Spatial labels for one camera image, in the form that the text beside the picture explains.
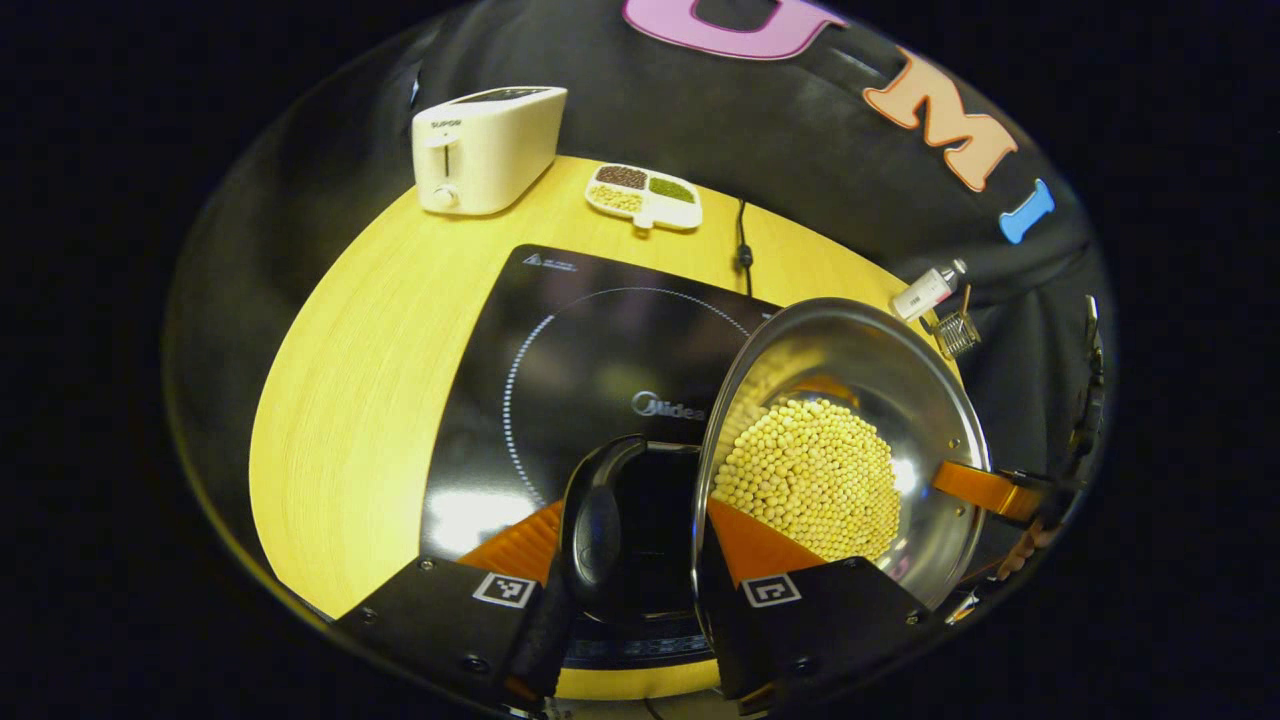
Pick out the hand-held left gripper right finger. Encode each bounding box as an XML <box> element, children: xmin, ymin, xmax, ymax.
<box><xmin>695</xmin><ymin>498</ymin><xmax>936</xmax><ymax>713</ymax></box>

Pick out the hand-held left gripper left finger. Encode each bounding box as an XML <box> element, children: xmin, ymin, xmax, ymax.
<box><xmin>335</xmin><ymin>498</ymin><xmax>578</xmax><ymax>713</ymax></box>

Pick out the steel pot with black handles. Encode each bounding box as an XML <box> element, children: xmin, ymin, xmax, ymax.
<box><xmin>560</xmin><ymin>297</ymin><xmax>991</xmax><ymax>641</ymax></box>

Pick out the pile of yellow soybeans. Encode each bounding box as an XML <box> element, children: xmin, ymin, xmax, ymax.
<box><xmin>710</xmin><ymin>398</ymin><xmax>903</xmax><ymax>563</ymax></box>

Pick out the black induction cooktop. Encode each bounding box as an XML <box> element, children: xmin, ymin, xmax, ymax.
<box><xmin>420</xmin><ymin>245</ymin><xmax>781</xmax><ymax>671</ymax></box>

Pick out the clear plastic bottle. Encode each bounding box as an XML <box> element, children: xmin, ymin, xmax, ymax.
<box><xmin>892</xmin><ymin>259</ymin><xmax>968</xmax><ymax>323</ymax></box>

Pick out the black backdrop cloth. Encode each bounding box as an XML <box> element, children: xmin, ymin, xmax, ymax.
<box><xmin>165</xmin><ymin>0</ymin><xmax>1113</xmax><ymax>521</ymax></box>

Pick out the white divided bean dish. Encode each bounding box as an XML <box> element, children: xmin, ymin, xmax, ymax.
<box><xmin>585</xmin><ymin>163</ymin><xmax>703</xmax><ymax>233</ymax></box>

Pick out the white toaster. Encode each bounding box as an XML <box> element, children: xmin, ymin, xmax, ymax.
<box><xmin>412</xmin><ymin>86</ymin><xmax>568</xmax><ymax>216</ymax></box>

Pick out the clear wire utensil holder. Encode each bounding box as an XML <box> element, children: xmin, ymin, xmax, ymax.
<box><xmin>935</xmin><ymin>308</ymin><xmax>983</xmax><ymax>359</ymax></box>

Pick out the black power cable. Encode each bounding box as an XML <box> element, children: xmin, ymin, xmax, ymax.
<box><xmin>735</xmin><ymin>198</ymin><xmax>754</xmax><ymax>297</ymax></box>

